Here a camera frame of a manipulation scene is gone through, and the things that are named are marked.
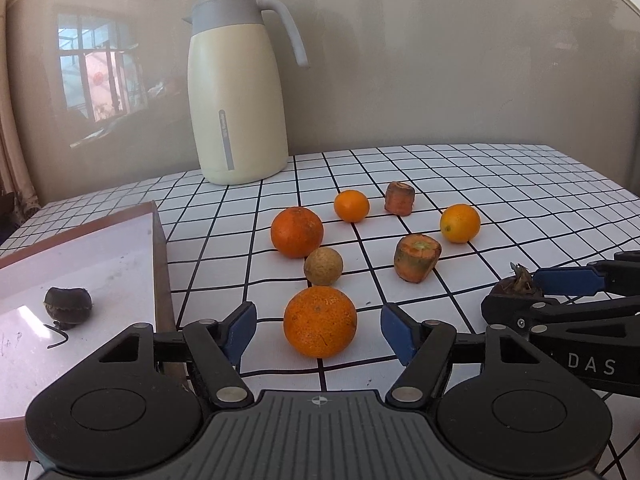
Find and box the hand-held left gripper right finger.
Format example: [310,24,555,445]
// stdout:
[381,303,548,409]

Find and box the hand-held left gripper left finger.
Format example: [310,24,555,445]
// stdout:
[92,302,258,409]

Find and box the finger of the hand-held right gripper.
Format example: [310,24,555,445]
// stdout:
[481,292,640,335]
[530,251,640,297]

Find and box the dark brown round fruit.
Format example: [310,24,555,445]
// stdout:
[43,286,93,330]
[492,262,545,302]

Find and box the thick carrot chunk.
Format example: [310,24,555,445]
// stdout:
[393,234,443,285]

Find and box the large orange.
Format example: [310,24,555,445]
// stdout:
[271,206,325,260]
[283,286,358,359]

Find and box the small yellow-orange tangerine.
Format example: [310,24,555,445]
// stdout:
[440,203,482,244]

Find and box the small carrot chunk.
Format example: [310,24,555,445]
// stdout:
[384,181,416,216]

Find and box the small deep orange tangerine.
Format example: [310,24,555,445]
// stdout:
[334,189,371,223]

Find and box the brown longan fruit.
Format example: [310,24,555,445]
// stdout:
[303,247,345,287]

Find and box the white grid tablecloth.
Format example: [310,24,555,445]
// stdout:
[0,144,640,480]

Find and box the cream and grey thermos jug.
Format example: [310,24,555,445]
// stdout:
[181,0,311,186]

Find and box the beige curtain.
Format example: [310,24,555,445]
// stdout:
[0,0,38,206]

